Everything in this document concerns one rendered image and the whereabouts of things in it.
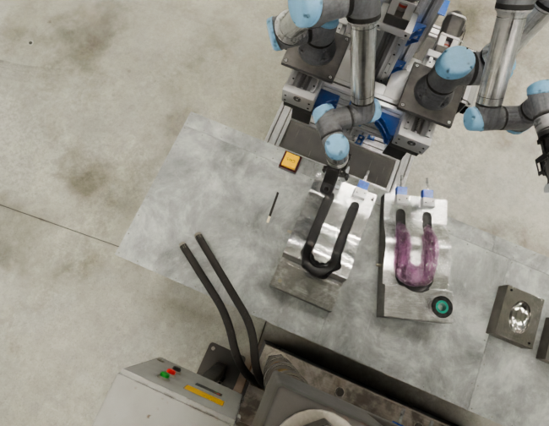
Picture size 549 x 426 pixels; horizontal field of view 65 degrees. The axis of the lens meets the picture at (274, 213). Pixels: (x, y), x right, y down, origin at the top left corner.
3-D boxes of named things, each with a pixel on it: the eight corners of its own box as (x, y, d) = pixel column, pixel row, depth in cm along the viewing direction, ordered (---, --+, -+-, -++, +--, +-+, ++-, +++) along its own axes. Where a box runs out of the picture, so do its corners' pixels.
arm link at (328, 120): (339, 107, 149) (350, 136, 146) (309, 117, 147) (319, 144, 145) (344, 96, 141) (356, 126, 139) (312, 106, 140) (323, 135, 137)
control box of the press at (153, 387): (204, 338, 242) (126, 354, 100) (253, 360, 240) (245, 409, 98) (187, 376, 237) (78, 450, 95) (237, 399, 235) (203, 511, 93)
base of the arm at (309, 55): (306, 28, 176) (308, 11, 166) (340, 40, 175) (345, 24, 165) (292, 57, 172) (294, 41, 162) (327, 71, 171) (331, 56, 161)
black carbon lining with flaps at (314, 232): (325, 191, 176) (328, 183, 167) (361, 205, 175) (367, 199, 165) (293, 269, 167) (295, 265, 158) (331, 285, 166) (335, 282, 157)
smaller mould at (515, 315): (498, 286, 175) (508, 284, 168) (534, 300, 174) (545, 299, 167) (485, 332, 170) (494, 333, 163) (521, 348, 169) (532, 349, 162)
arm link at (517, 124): (489, 115, 141) (508, 98, 130) (522, 113, 142) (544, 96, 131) (493, 137, 139) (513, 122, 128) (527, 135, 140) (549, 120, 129)
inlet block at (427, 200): (419, 179, 183) (423, 175, 177) (430, 180, 183) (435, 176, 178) (418, 209, 179) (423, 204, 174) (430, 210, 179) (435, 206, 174)
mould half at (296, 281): (315, 177, 184) (319, 166, 171) (372, 201, 182) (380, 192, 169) (269, 286, 172) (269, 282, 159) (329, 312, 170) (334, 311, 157)
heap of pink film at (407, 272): (392, 221, 174) (398, 215, 167) (435, 225, 175) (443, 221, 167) (389, 285, 168) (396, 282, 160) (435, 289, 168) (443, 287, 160)
